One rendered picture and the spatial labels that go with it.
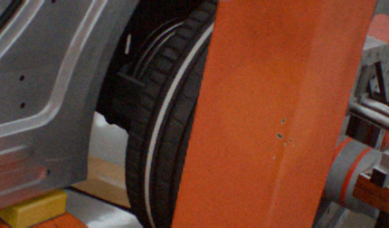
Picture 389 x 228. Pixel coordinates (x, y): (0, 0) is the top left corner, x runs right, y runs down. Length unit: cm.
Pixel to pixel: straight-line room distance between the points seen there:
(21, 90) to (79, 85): 13
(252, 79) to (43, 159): 56
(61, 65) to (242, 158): 49
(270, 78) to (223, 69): 7
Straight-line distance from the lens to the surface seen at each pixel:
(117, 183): 310
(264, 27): 96
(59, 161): 145
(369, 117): 149
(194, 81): 140
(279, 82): 96
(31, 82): 135
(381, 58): 161
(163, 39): 173
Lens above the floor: 149
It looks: 22 degrees down
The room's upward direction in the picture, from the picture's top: 12 degrees clockwise
